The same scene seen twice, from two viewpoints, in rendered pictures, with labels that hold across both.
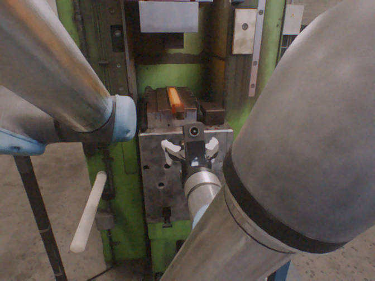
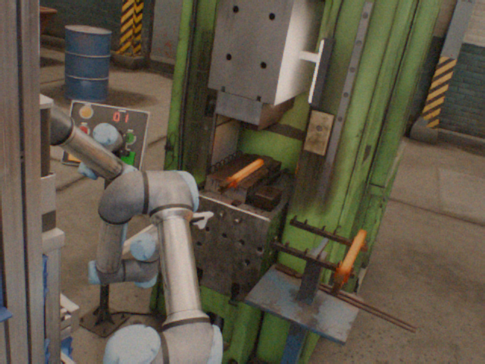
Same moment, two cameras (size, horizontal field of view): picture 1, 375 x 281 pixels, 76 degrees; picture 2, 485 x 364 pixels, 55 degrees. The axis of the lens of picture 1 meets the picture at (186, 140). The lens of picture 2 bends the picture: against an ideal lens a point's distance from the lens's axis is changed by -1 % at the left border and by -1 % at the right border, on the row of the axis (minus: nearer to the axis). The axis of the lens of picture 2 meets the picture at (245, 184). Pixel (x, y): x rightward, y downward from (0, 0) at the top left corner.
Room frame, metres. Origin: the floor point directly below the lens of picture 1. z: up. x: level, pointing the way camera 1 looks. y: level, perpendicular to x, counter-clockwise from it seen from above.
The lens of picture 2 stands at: (-0.68, -0.90, 1.80)
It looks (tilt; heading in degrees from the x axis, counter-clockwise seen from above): 23 degrees down; 28
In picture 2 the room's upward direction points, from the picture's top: 10 degrees clockwise
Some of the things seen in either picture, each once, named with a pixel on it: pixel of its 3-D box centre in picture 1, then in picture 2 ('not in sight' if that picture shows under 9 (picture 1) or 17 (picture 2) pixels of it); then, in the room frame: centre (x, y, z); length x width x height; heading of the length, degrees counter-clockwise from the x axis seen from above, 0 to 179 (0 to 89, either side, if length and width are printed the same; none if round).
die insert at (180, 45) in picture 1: (171, 39); (264, 116); (1.17, 0.07, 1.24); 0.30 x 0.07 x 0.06; 8
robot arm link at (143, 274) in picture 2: not in sight; (141, 269); (0.31, -0.03, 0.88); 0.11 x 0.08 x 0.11; 144
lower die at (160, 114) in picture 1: (168, 103); (245, 174); (1.13, 0.09, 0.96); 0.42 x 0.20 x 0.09; 8
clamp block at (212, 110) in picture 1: (211, 113); (267, 198); (1.00, -0.11, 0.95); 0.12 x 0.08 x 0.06; 8
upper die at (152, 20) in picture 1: (166, 20); (258, 99); (1.13, 0.09, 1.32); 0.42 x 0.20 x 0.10; 8
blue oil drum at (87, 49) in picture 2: not in sight; (87, 64); (3.64, 4.08, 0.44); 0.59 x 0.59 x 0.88
